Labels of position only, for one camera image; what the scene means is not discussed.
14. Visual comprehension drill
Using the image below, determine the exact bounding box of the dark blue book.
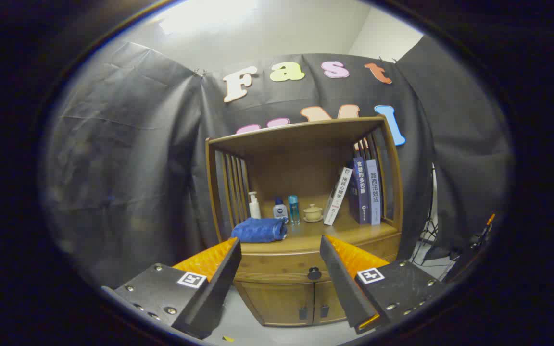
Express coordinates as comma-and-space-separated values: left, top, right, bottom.
353, 156, 371, 225

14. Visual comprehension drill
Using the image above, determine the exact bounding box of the wooden cabinet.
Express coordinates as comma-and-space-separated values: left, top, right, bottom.
205, 116, 405, 328

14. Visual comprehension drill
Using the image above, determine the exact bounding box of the navy book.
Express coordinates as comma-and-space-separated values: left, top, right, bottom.
347, 180, 360, 222

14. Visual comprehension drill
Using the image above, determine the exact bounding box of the white book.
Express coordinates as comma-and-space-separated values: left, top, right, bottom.
323, 166, 353, 226

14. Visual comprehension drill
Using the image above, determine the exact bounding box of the blue rolled towel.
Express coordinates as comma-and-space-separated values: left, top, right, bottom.
231, 217, 288, 244

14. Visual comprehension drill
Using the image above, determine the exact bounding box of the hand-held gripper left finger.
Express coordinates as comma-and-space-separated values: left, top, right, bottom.
101, 237, 242, 340

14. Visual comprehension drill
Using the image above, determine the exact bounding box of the beige lidded teacup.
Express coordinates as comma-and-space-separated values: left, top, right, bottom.
303, 203, 324, 223

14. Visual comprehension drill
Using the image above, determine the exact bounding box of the lavender book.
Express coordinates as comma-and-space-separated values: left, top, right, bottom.
366, 159, 382, 226

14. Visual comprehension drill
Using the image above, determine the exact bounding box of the clear blue bottle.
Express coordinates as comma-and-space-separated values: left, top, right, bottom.
288, 195, 301, 225

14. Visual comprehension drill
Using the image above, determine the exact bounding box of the dark device with orange tip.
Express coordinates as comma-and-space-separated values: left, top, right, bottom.
450, 214, 496, 284

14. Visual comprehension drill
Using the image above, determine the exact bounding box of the wooden countertop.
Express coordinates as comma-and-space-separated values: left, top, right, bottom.
219, 192, 399, 255

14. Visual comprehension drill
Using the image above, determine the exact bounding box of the white pump bottle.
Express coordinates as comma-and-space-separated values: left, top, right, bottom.
248, 191, 262, 220

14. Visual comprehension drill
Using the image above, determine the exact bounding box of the black backdrop cloth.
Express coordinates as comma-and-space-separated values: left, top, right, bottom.
41, 35, 516, 289

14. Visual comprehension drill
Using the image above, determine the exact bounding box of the white bottle with blue cap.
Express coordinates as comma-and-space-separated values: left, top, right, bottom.
273, 197, 289, 222

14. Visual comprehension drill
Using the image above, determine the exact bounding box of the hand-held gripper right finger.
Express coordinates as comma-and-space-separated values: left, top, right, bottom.
319, 234, 447, 335

